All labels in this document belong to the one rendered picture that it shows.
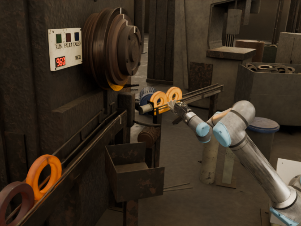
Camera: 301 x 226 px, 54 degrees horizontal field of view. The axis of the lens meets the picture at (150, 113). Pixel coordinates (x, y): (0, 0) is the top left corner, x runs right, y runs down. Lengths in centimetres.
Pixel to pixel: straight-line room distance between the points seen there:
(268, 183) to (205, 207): 76
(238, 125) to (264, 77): 222
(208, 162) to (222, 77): 204
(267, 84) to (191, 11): 151
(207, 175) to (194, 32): 241
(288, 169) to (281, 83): 180
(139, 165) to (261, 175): 62
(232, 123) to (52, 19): 95
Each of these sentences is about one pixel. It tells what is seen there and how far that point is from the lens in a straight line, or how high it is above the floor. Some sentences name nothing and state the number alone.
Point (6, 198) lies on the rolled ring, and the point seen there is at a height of 73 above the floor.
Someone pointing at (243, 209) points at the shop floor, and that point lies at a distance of 236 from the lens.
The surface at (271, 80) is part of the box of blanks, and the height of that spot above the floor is 65.
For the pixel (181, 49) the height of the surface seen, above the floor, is 85.
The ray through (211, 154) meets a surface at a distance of 244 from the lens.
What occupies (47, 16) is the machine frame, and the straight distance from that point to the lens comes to 140.
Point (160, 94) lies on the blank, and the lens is 217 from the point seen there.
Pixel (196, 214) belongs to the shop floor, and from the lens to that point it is 222.
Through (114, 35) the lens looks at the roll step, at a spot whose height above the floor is 121.
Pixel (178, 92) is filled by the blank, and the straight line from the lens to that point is 230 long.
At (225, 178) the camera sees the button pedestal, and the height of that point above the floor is 5.
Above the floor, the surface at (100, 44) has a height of 117.
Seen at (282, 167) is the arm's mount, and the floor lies 43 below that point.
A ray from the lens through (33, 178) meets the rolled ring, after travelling 121.
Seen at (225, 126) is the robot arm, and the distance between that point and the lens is 145.
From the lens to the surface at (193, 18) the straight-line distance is 438.
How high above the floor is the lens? 132
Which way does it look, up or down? 18 degrees down
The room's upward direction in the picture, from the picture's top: 2 degrees clockwise
